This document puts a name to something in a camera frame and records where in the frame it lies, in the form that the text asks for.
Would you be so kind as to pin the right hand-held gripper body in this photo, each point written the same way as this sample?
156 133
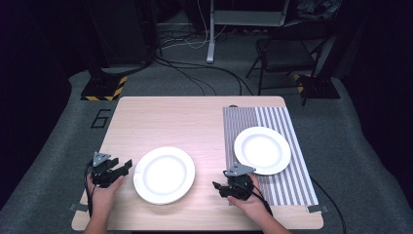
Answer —
239 185

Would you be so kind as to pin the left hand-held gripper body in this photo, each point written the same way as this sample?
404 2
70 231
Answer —
102 172

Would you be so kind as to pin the white ceramic plate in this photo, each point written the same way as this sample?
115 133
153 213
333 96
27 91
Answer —
262 150
164 175

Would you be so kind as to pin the person's right hand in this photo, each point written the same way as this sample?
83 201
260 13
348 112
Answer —
253 201

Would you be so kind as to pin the person's left hand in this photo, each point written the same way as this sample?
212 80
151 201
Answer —
104 195

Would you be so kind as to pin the grey tape piece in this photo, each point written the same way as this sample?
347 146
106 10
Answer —
79 207
317 208

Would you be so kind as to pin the grey white striped placemat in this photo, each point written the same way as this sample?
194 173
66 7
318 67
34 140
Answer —
298 185

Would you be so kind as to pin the black hazard-striped stand base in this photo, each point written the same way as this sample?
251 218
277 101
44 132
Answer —
319 86
104 87

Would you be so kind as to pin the black folding chair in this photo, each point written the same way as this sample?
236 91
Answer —
285 53

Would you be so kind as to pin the white metal stand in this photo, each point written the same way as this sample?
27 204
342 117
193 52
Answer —
212 29

